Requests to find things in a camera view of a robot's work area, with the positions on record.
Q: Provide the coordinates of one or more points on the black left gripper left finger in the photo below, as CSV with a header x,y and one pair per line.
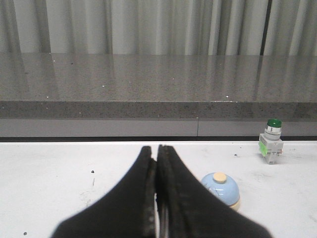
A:
x,y
127,211

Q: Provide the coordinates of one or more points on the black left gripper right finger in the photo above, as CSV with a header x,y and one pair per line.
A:
x,y
187,209

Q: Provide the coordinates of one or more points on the blue and cream desk bell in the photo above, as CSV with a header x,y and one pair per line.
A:
x,y
224,188

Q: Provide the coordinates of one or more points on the grey pleated curtain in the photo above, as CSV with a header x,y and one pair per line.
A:
x,y
160,27

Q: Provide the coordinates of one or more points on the green pushbutton switch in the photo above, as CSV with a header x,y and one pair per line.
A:
x,y
270,143

